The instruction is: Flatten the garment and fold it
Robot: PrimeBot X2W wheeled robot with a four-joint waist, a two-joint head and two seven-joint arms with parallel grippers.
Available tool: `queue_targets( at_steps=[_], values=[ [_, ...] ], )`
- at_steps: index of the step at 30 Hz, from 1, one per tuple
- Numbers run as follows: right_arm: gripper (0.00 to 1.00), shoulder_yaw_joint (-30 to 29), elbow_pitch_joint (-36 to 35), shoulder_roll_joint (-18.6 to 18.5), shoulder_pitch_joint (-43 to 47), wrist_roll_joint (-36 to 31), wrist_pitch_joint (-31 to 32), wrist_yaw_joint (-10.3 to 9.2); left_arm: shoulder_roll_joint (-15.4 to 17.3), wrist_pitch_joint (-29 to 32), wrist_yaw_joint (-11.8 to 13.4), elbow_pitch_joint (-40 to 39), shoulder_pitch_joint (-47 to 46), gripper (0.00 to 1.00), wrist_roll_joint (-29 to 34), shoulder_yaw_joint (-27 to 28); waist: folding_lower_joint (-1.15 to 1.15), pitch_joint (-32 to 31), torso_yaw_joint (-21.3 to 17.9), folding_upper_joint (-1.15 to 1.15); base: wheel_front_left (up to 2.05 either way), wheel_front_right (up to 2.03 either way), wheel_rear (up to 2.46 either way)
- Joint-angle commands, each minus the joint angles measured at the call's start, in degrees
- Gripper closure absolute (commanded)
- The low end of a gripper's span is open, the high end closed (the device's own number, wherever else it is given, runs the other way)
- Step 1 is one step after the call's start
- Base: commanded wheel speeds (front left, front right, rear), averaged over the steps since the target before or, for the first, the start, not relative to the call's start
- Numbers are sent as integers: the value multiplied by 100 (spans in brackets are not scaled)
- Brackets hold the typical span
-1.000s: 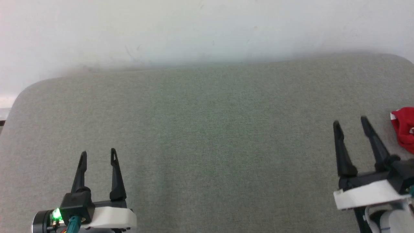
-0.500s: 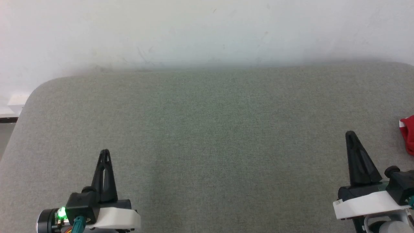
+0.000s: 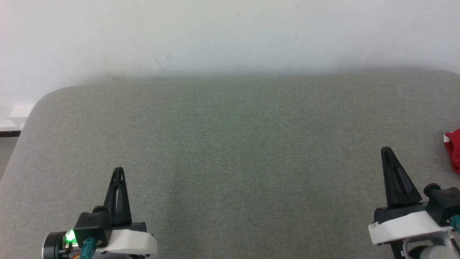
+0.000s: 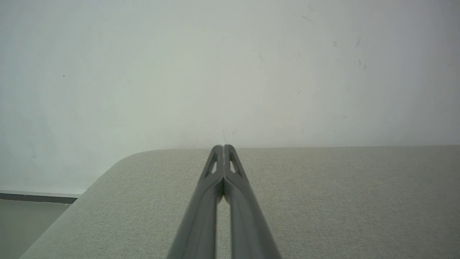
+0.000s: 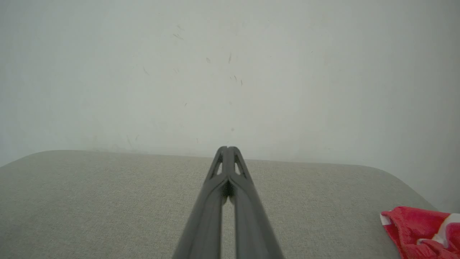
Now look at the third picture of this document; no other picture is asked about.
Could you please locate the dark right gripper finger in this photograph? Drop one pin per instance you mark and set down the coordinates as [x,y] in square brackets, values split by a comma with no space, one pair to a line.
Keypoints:
[397,183]

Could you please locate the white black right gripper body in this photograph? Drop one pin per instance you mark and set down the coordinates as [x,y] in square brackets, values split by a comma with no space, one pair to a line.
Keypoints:
[406,225]

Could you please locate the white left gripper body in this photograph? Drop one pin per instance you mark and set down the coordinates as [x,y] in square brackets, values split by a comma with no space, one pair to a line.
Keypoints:
[133,242]

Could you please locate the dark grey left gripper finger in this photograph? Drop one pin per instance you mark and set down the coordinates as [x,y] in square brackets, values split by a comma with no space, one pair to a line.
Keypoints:
[118,205]

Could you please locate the red garment with white trim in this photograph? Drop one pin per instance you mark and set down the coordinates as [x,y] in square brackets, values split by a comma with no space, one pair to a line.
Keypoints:
[454,147]

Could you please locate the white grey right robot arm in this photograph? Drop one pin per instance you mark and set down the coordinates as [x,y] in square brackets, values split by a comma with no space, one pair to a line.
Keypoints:
[427,250]

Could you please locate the black cylindrical left wrist module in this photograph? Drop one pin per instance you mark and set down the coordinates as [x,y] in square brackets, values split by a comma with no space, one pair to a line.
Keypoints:
[54,246]

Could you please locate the grey fabric sofa cushion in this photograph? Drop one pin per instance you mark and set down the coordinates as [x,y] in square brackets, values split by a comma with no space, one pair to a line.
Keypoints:
[233,144]

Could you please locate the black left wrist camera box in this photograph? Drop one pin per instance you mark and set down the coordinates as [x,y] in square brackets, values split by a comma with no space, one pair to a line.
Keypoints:
[91,225]

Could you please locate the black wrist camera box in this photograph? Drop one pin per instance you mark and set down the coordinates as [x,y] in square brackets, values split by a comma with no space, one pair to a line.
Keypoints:
[444,205]
[91,225]

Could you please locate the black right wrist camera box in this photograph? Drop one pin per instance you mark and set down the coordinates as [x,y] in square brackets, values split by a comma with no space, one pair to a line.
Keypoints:
[444,205]

